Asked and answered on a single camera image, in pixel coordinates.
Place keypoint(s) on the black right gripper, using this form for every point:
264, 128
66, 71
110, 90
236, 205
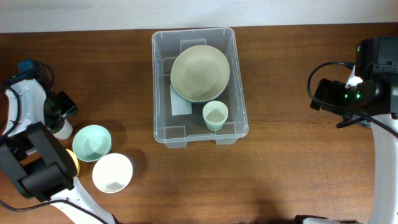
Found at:
334, 89

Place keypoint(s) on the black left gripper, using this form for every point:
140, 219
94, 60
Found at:
73, 108

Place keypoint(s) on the light grey cup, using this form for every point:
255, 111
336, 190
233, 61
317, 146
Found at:
65, 132

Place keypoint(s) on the cream cup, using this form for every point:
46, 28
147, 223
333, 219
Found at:
215, 112

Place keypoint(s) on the dark blue bowl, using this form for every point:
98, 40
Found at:
196, 101

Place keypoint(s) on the cream bowl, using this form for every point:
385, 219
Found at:
200, 72

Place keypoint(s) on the mint green cup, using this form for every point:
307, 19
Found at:
212, 126

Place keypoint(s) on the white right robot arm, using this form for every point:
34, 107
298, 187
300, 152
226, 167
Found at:
369, 98

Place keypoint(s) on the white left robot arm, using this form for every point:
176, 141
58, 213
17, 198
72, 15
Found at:
32, 156

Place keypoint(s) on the clear plastic storage container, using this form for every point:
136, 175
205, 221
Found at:
178, 131

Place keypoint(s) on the mint green small bowl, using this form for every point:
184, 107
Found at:
92, 143

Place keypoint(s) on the yellow small bowl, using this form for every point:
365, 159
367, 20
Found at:
75, 159

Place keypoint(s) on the white small bowl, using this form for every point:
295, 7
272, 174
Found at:
112, 173

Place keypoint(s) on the white label sticker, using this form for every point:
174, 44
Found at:
179, 106

